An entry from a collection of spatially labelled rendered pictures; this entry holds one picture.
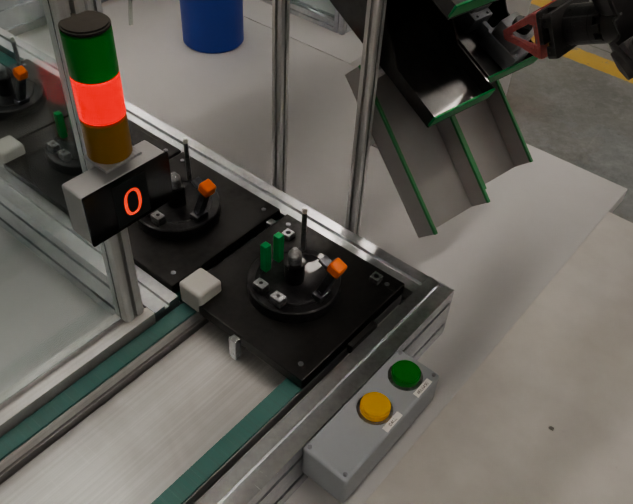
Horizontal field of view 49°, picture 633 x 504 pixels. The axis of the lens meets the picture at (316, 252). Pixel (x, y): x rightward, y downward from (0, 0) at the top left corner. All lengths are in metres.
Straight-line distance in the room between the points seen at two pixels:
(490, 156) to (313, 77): 0.62
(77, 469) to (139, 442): 0.08
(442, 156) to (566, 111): 2.36
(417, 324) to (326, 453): 0.25
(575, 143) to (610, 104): 0.42
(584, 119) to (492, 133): 2.20
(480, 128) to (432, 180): 0.17
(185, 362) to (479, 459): 0.44
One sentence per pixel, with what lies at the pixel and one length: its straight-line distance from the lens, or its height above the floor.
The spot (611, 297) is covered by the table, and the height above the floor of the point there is 0.86.
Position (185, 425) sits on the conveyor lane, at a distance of 0.98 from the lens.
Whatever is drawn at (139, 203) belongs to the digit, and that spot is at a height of 1.19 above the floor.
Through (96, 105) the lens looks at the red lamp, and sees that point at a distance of 0.77.
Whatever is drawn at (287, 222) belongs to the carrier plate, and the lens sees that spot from 1.15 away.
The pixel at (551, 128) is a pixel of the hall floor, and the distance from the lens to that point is 3.36.
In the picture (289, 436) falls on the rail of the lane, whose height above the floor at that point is 0.95.
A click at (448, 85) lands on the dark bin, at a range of 1.07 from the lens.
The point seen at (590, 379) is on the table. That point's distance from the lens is 1.18.
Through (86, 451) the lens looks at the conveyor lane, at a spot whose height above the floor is 0.92.
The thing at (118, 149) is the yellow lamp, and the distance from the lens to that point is 0.80.
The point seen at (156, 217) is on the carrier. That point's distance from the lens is 1.12.
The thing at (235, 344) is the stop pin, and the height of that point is 0.96.
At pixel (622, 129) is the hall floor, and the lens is 3.49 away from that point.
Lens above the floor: 1.74
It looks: 44 degrees down
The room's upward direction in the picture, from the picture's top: 4 degrees clockwise
